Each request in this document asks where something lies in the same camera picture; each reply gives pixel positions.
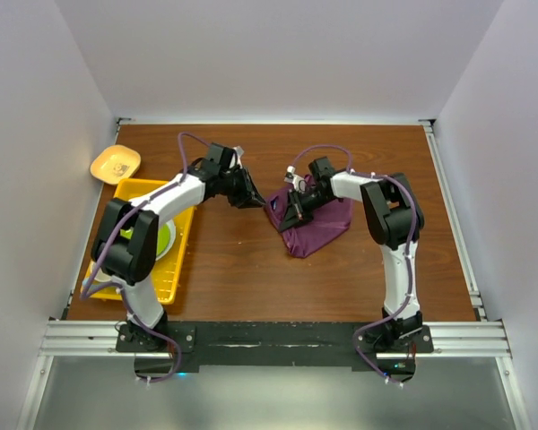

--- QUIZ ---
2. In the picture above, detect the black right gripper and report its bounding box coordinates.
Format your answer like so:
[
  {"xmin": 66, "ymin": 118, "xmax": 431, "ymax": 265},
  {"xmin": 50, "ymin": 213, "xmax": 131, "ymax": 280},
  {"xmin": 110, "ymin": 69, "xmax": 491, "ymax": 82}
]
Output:
[{"xmin": 280, "ymin": 188, "xmax": 333, "ymax": 234}]

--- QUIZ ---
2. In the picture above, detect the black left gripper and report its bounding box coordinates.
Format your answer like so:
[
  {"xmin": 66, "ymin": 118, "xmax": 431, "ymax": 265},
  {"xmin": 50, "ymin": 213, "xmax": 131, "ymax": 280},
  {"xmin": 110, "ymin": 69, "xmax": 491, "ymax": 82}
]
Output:
[{"xmin": 219, "ymin": 166, "xmax": 265, "ymax": 210}]

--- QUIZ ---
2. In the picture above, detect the purple cloth napkin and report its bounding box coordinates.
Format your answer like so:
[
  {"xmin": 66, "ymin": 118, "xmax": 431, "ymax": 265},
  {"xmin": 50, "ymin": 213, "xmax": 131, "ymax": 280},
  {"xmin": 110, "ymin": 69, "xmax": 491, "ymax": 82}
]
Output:
[{"xmin": 265, "ymin": 185, "xmax": 353, "ymax": 258}]

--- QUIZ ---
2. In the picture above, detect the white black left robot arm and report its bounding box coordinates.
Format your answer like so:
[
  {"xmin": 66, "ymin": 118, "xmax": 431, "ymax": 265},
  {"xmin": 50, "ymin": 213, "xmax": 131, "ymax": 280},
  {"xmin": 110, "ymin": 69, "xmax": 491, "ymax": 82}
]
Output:
[{"xmin": 81, "ymin": 143, "xmax": 265, "ymax": 351}]

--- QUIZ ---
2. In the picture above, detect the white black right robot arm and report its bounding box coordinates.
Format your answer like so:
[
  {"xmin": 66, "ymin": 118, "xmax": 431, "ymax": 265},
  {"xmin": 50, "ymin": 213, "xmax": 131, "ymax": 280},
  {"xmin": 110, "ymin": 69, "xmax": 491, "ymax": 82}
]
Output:
[{"xmin": 267, "ymin": 157, "xmax": 424, "ymax": 352}]

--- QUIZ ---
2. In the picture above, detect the green white plate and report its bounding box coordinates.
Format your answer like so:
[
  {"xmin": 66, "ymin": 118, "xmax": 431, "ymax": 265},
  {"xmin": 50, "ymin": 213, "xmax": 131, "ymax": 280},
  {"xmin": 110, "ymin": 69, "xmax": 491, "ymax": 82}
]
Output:
[{"xmin": 118, "ymin": 219, "xmax": 178, "ymax": 261}]

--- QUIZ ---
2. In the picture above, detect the yellow plastic tray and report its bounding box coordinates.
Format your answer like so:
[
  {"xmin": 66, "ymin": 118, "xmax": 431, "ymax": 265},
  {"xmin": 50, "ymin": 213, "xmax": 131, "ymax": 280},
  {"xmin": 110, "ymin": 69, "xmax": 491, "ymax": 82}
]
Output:
[{"xmin": 86, "ymin": 178, "xmax": 195, "ymax": 305}]

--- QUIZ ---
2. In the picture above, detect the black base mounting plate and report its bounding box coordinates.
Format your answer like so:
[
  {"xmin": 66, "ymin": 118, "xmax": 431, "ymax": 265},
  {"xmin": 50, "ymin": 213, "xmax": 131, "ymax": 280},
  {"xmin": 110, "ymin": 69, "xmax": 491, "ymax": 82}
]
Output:
[{"xmin": 116, "ymin": 322, "xmax": 435, "ymax": 382}]

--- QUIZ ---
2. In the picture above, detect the yellow square bowl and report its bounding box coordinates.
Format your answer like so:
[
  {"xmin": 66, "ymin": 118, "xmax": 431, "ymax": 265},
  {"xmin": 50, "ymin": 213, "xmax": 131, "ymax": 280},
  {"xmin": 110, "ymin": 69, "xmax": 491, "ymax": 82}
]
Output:
[{"xmin": 90, "ymin": 144, "xmax": 142, "ymax": 185}]

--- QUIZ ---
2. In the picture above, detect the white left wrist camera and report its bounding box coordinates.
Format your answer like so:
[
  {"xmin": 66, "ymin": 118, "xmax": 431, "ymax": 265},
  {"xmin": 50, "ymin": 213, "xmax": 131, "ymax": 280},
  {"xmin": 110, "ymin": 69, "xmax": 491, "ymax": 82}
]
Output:
[{"xmin": 230, "ymin": 146, "xmax": 244, "ymax": 168}]

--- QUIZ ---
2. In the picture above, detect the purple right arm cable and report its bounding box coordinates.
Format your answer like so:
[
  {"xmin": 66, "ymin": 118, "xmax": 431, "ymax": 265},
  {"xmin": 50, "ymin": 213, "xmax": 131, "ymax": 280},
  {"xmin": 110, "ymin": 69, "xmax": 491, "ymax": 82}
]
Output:
[{"xmin": 291, "ymin": 143, "xmax": 419, "ymax": 386}]

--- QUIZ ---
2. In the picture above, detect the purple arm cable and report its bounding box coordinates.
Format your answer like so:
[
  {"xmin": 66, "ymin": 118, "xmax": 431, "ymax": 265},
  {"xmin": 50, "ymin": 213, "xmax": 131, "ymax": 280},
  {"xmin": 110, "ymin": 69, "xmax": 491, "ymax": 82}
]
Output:
[
  {"xmin": 291, "ymin": 143, "xmax": 419, "ymax": 386},
  {"xmin": 79, "ymin": 132, "xmax": 214, "ymax": 383}
]

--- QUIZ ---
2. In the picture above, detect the aluminium frame rail right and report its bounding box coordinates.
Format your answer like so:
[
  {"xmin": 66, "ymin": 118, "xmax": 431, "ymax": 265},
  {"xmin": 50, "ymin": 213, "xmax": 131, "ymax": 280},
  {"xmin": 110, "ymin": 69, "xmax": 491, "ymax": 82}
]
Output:
[{"xmin": 419, "ymin": 119, "xmax": 488, "ymax": 322}]

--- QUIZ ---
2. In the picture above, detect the aluminium frame rail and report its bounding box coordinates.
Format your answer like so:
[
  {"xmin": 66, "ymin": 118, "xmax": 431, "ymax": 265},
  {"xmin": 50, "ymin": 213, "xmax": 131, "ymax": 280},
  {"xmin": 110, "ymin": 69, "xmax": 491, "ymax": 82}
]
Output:
[
  {"xmin": 39, "ymin": 321, "xmax": 512, "ymax": 358},
  {"xmin": 419, "ymin": 119, "xmax": 488, "ymax": 322}
]

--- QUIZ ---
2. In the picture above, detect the pale cup with blue handle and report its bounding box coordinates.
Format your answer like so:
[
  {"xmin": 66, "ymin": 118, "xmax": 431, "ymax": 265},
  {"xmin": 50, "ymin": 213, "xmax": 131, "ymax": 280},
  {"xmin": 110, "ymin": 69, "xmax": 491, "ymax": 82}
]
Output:
[{"xmin": 82, "ymin": 269, "xmax": 112, "ymax": 287}]

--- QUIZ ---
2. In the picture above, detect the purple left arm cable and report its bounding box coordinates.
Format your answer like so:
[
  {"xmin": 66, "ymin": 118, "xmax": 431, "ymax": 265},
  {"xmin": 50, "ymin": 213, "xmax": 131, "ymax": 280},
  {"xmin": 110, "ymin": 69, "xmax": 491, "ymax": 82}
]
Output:
[{"xmin": 79, "ymin": 132, "xmax": 214, "ymax": 383}]

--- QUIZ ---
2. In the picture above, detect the aluminium frame rail front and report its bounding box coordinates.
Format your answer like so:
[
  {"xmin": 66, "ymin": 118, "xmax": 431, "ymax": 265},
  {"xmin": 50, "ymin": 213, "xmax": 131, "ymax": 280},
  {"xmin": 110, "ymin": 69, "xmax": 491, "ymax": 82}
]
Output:
[{"xmin": 39, "ymin": 321, "xmax": 512, "ymax": 358}]

